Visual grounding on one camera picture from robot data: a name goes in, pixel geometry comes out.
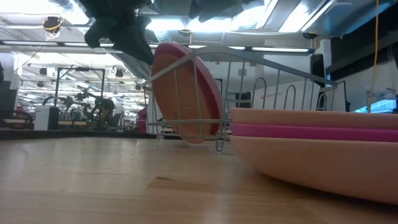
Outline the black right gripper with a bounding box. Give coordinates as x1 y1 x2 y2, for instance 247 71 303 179
188 0 259 24

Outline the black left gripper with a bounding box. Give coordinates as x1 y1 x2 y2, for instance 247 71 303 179
84 15 155 66

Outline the salmon pink plastic plate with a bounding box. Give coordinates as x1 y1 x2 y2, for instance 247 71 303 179
152 42 224 138

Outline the peach plastic plate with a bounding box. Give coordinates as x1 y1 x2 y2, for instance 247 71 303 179
228 108 398 131
230 135 398 205

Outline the magenta plastic plate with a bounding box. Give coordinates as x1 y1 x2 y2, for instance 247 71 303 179
229 123 398 143

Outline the black background robot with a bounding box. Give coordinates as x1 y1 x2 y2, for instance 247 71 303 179
43 90 118 129

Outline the red bin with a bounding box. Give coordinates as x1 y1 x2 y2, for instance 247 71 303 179
136 107 147 134

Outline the long ceiling light bar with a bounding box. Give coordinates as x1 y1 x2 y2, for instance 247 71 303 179
1 40 91 48
188 45 312 53

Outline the white and black cabinet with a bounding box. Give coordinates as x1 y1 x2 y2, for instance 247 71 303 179
33 105 60 131

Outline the translucent plastic cutlery caddy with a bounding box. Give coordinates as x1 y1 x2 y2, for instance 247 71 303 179
248 79 338 111

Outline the black background rig frame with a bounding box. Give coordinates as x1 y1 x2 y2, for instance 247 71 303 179
53 66 107 130

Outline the black ceiling camera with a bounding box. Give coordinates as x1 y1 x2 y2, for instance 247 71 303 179
42 16 64 41

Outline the grey wire dish rack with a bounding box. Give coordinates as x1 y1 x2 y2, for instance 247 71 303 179
141 45 348 153

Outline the black aluminium table frame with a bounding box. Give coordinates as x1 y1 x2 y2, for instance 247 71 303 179
0 129 162 141

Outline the black wall speaker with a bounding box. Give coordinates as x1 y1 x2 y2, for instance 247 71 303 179
310 53 326 79

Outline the yellow cable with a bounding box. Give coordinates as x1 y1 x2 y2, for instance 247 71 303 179
368 0 381 113

